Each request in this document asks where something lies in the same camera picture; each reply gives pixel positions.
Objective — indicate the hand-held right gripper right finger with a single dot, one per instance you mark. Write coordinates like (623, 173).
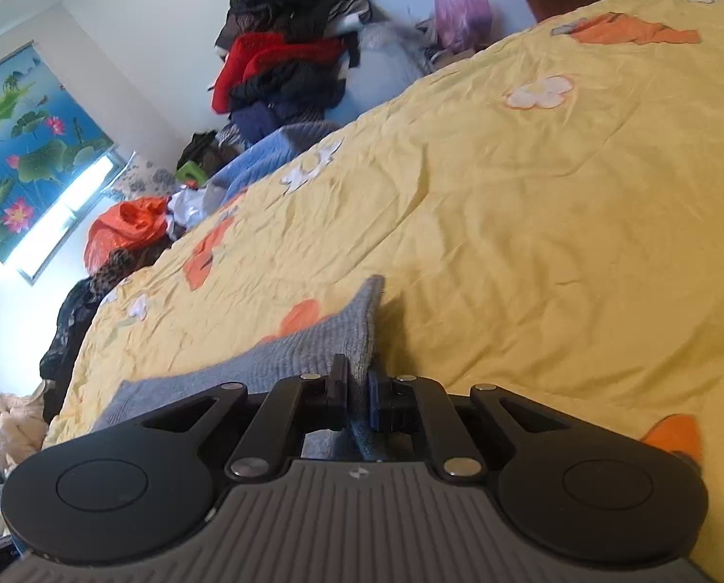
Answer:
(375, 404)

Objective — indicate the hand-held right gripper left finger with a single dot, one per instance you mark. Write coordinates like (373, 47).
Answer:
(339, 392)

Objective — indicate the grey sweater with navy sleeves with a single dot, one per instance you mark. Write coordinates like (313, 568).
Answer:
(313, 346)

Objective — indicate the pile of clothes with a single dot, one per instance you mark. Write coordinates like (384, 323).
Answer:
(277, 61)

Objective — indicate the yellow printed quilt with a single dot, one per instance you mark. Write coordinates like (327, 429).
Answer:
(519, 224)

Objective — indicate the white crumpled plastic bag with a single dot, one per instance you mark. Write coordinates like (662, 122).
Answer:
(186, 206)

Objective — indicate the light blue knitted cloth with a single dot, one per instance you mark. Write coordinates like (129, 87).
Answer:
(258, 158)

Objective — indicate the leopard print cloth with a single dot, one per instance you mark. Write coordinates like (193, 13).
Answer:
(113, 273)

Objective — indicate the green plastic object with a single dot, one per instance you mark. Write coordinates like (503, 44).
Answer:
(192, 173)

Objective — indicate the orange plastic bag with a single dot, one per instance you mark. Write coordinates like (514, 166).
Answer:
(125, 224)

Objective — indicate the black patterned cloth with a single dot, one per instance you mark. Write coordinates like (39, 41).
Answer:
(70, 328)

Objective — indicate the dark brown cloth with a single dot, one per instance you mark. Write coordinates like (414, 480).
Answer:
(201, 149)

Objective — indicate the white flowered pillow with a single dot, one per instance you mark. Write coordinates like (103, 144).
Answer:
(137, 179)

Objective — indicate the window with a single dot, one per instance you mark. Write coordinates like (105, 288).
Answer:
(64, 218)

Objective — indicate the cream quilted cloth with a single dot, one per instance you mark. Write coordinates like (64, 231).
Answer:
(10, 425)

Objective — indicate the pale grey cloth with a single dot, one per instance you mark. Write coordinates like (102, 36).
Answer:
(386, 61)

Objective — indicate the lotus print window blind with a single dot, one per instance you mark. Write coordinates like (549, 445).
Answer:
(28, 152)

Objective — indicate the pink plastic bag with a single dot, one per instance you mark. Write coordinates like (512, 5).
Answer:
(459, 15)

